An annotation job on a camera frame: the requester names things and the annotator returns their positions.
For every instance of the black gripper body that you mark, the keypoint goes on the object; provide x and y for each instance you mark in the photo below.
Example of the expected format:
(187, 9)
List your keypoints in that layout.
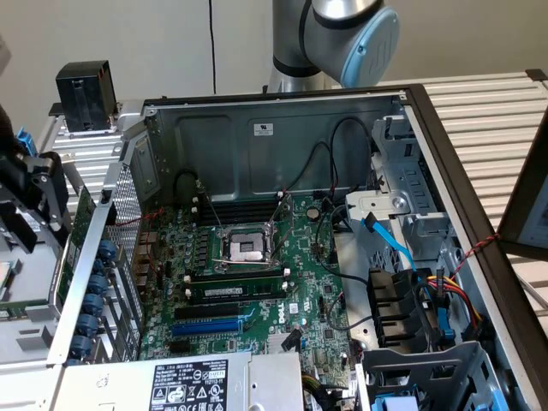
(10, 141)

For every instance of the green graphics card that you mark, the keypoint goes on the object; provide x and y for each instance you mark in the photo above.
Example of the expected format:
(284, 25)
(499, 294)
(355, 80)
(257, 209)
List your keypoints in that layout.
(81, 222)

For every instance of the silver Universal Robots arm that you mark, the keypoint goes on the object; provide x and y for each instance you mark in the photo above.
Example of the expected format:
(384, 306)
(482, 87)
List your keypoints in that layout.
(325, 43)

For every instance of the black table end cap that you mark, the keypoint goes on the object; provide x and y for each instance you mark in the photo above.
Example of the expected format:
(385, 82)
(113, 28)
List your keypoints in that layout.
(55, 109)
(536, 74)

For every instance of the green RAM stick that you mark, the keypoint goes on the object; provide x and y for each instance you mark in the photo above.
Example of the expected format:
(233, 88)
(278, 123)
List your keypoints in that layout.
(265, 293)
(21, 306)

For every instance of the blue card retainer clip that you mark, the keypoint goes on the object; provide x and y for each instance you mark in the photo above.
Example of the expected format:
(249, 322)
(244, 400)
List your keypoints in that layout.
(81, 346)
(97, 285)
(92, 304)
(87, 324)
(98, 268)
(107, 249)

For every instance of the black plastic box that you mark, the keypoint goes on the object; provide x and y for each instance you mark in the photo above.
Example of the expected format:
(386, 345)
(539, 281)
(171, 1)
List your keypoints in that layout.
(85, 98)

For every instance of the thin metal locking lever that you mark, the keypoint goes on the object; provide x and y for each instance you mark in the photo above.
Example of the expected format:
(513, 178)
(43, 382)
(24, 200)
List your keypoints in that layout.
(210, 203)

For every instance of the silver power supply unit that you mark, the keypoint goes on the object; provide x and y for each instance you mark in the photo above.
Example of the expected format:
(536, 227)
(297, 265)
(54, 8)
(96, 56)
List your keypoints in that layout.
(120, 385)

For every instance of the black RAM slot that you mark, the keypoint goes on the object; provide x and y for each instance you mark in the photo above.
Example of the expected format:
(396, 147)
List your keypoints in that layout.
(240, 205)
(240, 276)
(240, 216)

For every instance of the open metal PC case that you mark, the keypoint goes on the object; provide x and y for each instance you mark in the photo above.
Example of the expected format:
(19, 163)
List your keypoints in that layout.
(240, 141)

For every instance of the long black expansion slot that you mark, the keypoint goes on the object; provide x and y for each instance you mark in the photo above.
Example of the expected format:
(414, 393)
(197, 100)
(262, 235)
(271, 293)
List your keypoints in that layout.
(205, 312)

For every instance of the short black expansion slot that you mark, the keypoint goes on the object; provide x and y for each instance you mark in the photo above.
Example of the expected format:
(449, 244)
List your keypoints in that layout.
(180, 347)

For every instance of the CPU socket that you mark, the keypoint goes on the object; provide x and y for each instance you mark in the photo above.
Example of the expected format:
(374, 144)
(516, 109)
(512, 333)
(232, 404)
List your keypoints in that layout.
(246, 248)

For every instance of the blue expansion slot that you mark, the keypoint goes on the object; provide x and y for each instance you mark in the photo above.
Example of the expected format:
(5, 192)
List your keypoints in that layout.
(205, 328)

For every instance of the metal socket cover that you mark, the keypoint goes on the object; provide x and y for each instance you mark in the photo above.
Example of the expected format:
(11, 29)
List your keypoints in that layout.
(282, 214)

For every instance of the green Dell motherboard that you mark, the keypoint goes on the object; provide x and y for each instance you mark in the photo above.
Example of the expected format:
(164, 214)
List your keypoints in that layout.
(299, 265)

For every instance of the silver coin battery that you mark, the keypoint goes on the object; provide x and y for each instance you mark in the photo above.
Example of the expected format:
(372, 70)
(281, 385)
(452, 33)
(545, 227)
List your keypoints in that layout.
(313, 212)

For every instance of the small silver chipset heatsink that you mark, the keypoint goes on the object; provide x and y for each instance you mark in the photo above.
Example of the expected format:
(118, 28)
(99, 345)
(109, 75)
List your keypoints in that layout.
(278, 343)

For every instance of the black plastic fan shroud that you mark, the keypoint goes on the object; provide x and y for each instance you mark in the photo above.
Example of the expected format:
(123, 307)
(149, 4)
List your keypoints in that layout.
(389, 308)

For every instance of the silver metal disk bay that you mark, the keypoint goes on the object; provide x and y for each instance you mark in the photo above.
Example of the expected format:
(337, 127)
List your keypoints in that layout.
(411, 180)

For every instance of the grey metal drive cage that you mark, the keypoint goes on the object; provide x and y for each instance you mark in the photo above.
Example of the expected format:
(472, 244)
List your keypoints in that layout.
(428, 364)

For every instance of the black framed panel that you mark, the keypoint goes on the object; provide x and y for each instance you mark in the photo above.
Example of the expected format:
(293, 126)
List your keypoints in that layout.
(520, 205)

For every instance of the blue plastic disk bracket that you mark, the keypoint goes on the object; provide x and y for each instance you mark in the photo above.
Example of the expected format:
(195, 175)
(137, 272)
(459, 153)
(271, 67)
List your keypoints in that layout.
(27, 145)

